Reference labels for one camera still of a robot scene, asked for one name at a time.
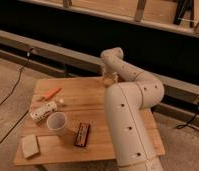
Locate grey metal rail beam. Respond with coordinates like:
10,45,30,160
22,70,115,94
0,28,199,107

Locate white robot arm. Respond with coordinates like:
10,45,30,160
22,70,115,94
101,47,164,171

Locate wooden table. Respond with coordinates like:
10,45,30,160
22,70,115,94
14,77,165,166

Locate orange handled tool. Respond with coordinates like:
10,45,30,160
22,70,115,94
39,87,62,101

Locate black cable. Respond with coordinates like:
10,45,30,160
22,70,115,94
175,101,199,145
0,47,34,112

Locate beige sponge block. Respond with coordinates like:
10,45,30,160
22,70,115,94
22,135,39,158

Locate black cable left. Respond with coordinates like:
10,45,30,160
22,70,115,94
0,47,34,112

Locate black cable right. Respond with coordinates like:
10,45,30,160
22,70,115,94
175,101,199,145

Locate black and red eraser block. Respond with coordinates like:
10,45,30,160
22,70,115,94
75,123,90,147

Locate white ceramic bowl cup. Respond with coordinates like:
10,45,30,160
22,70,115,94
46,112,67,136

